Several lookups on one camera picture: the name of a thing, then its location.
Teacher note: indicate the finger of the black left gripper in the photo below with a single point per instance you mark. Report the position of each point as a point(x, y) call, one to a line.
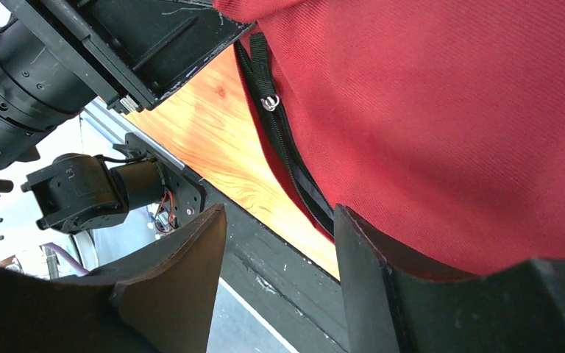
point(132, 54)

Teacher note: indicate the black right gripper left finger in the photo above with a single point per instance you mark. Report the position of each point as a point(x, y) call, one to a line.
point(157, 299)

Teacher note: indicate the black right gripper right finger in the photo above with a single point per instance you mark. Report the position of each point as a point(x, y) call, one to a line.
point(396, 299)

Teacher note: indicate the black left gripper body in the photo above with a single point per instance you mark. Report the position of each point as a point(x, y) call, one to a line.
point(37, 94)

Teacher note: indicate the red backpack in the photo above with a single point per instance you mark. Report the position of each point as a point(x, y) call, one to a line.
point(442, 123)

